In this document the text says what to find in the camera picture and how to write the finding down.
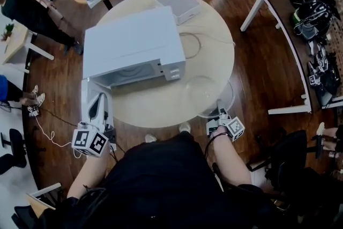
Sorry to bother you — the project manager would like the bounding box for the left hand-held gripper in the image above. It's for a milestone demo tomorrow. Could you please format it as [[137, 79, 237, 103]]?
[[71, 93, 116, 158]]

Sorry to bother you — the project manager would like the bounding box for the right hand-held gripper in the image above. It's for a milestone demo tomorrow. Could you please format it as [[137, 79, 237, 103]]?
[[206, 99, 246, 142]]

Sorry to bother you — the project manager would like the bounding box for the round glass turntable plate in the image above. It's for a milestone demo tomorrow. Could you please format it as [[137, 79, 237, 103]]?
[[185, 75, 236, 119]]

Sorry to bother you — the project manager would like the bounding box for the white microwave oven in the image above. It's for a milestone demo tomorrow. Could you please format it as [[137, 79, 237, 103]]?
[[81, 5, 187, 153]]

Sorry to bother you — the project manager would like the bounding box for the person's left forearm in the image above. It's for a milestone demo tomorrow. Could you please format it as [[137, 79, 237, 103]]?
[[66, 146, 110, 199]]

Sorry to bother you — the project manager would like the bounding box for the person's right forearm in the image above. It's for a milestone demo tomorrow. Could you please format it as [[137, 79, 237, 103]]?
[[207, 125, 252, 186]]

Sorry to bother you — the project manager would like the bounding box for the dark desk with white legs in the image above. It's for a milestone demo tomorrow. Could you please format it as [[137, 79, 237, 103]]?
[[240, 0, 343, 116]]

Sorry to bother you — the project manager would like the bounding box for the person's black clothing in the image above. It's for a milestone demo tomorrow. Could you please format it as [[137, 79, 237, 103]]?
[[12, 132, 271, 229]]

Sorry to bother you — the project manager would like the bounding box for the pile of spare hand-held grippers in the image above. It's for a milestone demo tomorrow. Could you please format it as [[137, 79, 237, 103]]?
[[306, 41, 341, 107]]

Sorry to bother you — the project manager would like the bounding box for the wooden desk with white legs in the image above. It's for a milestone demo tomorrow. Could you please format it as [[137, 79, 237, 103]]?
[[26, 182, 62, 219], [0, 21, 54, 74]]

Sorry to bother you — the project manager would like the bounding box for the white storage box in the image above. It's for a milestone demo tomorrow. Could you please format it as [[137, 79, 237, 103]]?
[[154, 0, 202, 25]]

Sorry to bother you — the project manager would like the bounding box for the black backpack with green trim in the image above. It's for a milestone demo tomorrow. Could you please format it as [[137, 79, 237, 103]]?
[[292, 0, 334, 41]]

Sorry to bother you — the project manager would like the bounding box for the dark wrist bracelet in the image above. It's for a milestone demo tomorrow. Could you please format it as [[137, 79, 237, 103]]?
[[210, 131, 229, 141]]

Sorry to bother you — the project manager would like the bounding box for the black floor cable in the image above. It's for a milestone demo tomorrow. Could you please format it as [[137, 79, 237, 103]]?
[[39, 107, 80, 127]]

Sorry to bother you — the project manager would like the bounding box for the white floor cable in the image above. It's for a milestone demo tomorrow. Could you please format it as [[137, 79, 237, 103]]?
[[34, 115, 83, 159]]

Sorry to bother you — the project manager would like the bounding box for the white microwave power cable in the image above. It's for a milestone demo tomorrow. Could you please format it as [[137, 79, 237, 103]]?
[[178, 25, 236, 60]]

